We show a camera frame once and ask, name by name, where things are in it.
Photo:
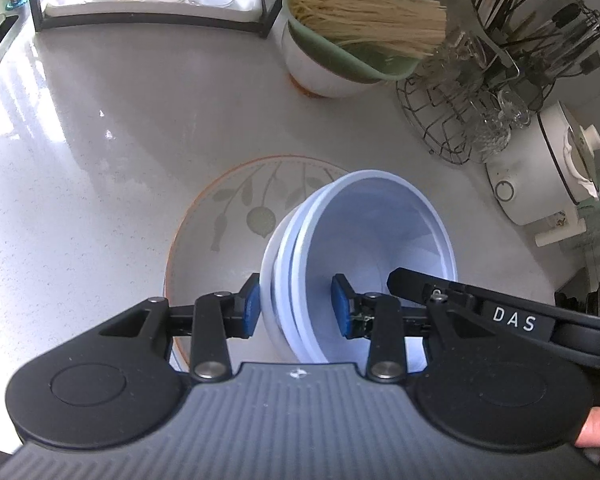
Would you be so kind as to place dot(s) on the white electric cooking pot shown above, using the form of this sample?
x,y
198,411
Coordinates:
x,y
530,180

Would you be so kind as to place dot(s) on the white utensil holder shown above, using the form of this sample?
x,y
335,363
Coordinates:
x,y
490,55

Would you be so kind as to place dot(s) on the clear glass cup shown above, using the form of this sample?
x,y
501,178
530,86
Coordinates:
x,y
487,132

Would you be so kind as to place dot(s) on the hanging kitchen utensils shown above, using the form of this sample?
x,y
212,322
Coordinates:
x,y
560,35

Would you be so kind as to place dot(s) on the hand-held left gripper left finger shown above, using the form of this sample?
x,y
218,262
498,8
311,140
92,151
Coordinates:
x,y
252,310

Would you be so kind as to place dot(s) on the dry noodles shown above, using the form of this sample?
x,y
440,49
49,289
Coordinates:
x,y
370,15

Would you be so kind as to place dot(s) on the pale blue plastic bowl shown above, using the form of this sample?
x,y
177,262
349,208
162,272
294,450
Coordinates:
x,y
286,280
380,230

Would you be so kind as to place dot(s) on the large white bowl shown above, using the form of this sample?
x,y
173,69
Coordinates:
x,y
315,75

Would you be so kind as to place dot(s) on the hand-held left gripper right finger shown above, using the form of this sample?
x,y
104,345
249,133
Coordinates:
x,y
341,310

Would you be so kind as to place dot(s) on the white plate grey floral print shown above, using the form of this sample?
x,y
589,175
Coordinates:
x,y
215,240

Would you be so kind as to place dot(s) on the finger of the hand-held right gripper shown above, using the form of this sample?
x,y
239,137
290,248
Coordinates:
x,y
410,282

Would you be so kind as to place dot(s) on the green plastic colander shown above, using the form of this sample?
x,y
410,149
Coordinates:
x,y
360,62

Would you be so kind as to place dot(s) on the small white ceramic bowl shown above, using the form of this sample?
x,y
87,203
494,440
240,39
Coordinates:
x,y
269,270

